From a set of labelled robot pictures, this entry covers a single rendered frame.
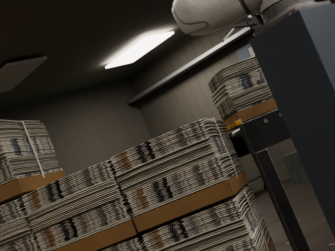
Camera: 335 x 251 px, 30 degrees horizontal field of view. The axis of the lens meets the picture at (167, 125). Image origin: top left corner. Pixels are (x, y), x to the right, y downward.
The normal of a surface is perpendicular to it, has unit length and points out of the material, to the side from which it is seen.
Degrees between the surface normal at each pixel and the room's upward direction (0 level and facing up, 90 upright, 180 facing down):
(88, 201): 90
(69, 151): 90
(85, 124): 90
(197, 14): 109
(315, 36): 90
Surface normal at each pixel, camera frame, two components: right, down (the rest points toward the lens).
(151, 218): -0.22, 0.02
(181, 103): -0.71, 0.24
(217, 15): -0.04, 0.60
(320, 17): 0.59, -0.31
